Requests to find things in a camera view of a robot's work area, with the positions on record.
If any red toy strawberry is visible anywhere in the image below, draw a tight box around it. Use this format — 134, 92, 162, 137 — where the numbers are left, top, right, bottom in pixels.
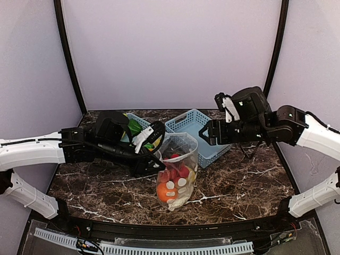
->
165, 160, 190, 184

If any clear dotted zip top bag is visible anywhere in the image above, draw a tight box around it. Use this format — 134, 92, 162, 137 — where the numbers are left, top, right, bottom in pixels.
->
156, 132, 198, 211

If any orange toy fruit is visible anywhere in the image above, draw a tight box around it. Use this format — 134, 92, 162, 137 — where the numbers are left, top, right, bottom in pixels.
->
157, 183, 178, 203

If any white toy radish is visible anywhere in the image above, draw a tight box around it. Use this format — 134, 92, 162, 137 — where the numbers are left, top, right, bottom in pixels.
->
166, 186, 193, 211

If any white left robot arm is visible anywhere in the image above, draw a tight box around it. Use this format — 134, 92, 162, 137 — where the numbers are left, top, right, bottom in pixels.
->
1, 110, 166, 219

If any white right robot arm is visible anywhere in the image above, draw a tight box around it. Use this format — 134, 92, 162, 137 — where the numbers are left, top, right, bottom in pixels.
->
199, 87, 339, 218

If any large blue perforated basket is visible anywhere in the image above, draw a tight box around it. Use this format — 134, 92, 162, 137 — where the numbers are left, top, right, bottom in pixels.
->
165, 109, 231, 168

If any green toy pepper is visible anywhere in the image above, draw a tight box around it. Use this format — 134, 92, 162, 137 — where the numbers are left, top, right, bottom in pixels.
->
128, 119, 143, 136

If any small blue perforated basket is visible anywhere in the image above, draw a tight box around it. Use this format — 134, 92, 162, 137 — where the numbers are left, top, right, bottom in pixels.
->
125, 113, 150, 136

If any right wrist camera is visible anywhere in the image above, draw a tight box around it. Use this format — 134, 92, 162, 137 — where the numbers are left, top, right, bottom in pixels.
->
214, 92, 240, 123

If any black front table rail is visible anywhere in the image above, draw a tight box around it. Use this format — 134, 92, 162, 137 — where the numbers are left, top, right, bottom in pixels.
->
48, 216, 296, 241

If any white slotted cable duct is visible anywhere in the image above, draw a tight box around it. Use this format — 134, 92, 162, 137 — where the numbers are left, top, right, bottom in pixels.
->
34, 228, 254, 254

